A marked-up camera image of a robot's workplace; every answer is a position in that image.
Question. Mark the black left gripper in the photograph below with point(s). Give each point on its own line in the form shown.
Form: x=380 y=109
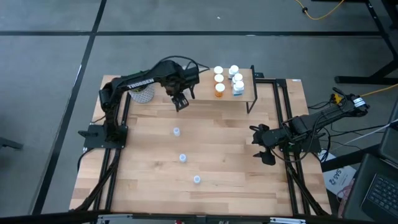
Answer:
x=182 y=81

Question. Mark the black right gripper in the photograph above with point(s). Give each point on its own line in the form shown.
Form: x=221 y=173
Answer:
x=273 y=138

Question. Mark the orange pill bottle white cap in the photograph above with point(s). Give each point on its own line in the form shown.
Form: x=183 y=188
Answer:
x=219 y=88
x=219 y=77
x=218 y=70

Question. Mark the white bottle blue label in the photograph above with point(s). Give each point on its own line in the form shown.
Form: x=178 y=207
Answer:
x=239 y=86
x=234 y=69
x=238 y=77

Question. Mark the translucent bottle bluish contents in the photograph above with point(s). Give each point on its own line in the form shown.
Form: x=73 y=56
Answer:
x=183 y=158

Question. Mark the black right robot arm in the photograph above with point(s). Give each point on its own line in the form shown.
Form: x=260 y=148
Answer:
x=326 y=115

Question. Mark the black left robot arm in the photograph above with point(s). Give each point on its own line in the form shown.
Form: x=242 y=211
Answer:
x=140 y=84

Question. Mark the wooden shelf black metal legs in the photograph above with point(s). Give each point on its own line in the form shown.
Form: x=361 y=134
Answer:
x=205 y=93

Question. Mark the green succulent in patterned pot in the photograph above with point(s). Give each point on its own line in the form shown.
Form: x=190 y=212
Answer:
x=143 y=96

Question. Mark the white printed paper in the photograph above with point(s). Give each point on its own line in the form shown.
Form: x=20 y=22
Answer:
x=337 y=182

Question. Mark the black side desk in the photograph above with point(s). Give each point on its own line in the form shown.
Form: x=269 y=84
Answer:
x=348 y=158

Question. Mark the black desk stand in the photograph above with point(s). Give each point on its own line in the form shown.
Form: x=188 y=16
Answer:
x=357 y=80

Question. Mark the black laptop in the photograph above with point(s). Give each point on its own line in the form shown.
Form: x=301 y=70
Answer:
x=382 y=193

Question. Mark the dark grey chair foot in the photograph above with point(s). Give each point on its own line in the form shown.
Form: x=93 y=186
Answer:
x=9 y=143

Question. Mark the black aluminium table frame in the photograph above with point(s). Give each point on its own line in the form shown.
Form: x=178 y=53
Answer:
x=161 y=78

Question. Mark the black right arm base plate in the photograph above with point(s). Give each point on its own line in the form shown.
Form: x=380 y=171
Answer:
x=314 y=147

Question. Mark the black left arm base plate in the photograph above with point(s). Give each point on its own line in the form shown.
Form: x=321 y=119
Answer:
x=93 y=140

